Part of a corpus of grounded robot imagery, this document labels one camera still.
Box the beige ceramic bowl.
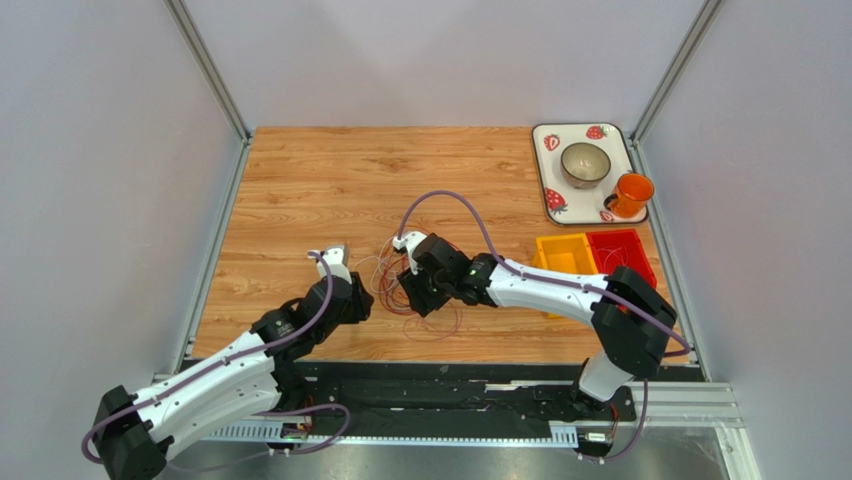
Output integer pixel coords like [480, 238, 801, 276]
[560, 142, 612, 189]

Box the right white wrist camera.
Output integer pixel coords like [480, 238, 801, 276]
[392, 231, 427, 275]

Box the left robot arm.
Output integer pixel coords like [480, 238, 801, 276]
[82, 272, 374, 479]

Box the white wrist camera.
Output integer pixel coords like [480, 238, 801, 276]
[308, 244, 352, 284]
[392, 231, 427, 275]

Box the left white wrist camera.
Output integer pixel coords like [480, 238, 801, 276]
[308, 244, 352, 284]

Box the thin red wire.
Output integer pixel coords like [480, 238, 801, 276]
[595, 244, 644, 274]

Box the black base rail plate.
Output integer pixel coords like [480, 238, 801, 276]
[272, 361, 638, 440]

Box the yellow plastic bin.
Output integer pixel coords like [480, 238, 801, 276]
[532, 233, 599, 275]

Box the red plastic bin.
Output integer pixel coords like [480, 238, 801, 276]
[586, 229, 658, 288]

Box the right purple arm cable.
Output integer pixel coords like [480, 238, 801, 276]
[395, 190, 694, 464]

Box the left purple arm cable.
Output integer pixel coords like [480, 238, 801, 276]
[81, 250, 353, 465]

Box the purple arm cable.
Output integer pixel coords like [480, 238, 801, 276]
[81, 250, 353, 465]
[395, 190, 694, 464]

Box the coloured wire bundle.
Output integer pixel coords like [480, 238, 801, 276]
[352, 229, 464, 343]

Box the orange mug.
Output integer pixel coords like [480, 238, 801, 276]
[603, 172, 655, 218]

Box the strawberry pattern tray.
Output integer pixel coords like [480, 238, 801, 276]
[531, 123, 648, 226]

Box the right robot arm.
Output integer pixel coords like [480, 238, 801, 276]
[392, 231, 676, 402]

